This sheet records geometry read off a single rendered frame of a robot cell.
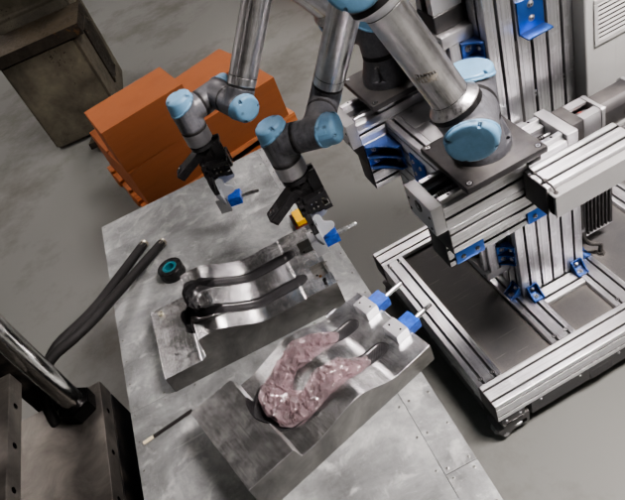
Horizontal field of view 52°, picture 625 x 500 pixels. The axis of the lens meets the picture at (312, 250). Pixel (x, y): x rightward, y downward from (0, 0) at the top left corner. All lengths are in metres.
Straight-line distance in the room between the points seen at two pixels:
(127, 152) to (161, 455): 2.13
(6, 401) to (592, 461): 1.69
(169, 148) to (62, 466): 2.12
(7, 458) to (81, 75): 3.55
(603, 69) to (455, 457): 1.10
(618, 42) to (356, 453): 1.24
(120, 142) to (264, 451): 2.35
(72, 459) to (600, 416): 1.62
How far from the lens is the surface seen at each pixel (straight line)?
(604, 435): 2.31
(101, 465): 1.75
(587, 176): 1.66
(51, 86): 4.85
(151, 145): 3.52
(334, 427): 1.41
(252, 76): 1.69
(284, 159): 1.50
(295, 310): 1.63
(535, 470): 2.25
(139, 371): 1.84
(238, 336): 1.64
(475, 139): 1.38
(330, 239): 1.67
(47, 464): 1.86
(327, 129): 1.43
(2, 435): 1.62
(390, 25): 1.27
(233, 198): 1.94
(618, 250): 2.50
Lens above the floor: 2.04
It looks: 42 degrees down
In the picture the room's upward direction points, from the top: 25 degrees counter-clockwise
